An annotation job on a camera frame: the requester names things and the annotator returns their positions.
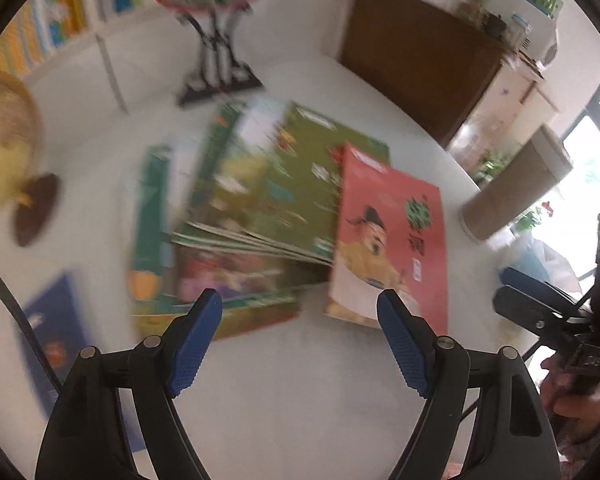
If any harvest field cover book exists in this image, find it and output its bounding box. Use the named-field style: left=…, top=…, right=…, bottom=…
left=172, top=247, right=302, bottom=342

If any red flowered plant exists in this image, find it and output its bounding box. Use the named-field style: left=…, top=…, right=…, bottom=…
left=510, top=200, right=558, bottom=236

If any person's right forearm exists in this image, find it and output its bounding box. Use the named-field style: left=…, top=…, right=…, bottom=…
left=555, top=420, right=600, bottom=463

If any person's right hand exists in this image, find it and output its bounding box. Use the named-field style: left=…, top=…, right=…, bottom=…
left=539, top=355, right=600, bottom=443

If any teal green cover book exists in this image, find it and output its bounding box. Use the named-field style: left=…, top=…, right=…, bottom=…
left=128, top=144, right=178, bottom=318

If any small green plant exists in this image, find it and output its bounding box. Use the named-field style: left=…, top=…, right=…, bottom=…
left=472, top=147, right=513, bottom=186

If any white bookshelf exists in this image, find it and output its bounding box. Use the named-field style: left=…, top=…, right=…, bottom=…
left=0, top=0, right=351, bottom=116

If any pile of green picture books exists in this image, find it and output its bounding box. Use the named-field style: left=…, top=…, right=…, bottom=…
left=172, top=100, right=392, bottom=267

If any red cover book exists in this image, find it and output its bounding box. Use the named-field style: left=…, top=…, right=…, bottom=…
left=322, top=142, right=449, bottom=336

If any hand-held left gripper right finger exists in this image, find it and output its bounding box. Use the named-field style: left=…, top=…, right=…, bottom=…
left=376, top=288, right=563, bottom=480

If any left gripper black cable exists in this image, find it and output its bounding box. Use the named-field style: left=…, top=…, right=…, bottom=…
left=0, top=252, right=63, bottom=393

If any blue cover book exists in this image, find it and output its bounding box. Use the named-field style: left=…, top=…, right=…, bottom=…
left=19, top=272, right=148, bottom=456

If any beige side cabinet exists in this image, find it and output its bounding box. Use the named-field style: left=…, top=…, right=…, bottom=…
left=447, top=52, right=561, bottom=161

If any antique yellow globe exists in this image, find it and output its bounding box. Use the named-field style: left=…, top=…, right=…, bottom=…
left=0, top=72, right=61, bottom=248

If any brown wooden cabinet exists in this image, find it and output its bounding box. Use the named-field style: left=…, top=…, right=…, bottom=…
left=339, top=0, right=508, bottom=147

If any black fan stand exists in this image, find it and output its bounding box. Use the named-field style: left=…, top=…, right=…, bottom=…
left=176, top=2, right=266, bottom=107

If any white appliance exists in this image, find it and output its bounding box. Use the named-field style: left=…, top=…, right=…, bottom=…
left=500, top=0, right=563, bottom=68

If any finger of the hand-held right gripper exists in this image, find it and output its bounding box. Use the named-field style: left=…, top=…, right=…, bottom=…
left=493, top=285, right=593, bottom=333
left=500, top=267, right=581, bottom=311

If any row of orange spine books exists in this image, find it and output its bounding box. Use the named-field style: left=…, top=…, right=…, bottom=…
left=0, top=0, right=88, bottom=73

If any window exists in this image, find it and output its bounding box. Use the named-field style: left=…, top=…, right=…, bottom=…
left=562, top=57, right=600, bottom=211

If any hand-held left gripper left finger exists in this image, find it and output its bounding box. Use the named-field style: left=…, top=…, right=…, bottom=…
left=34, top=287, right=224, bottom=480

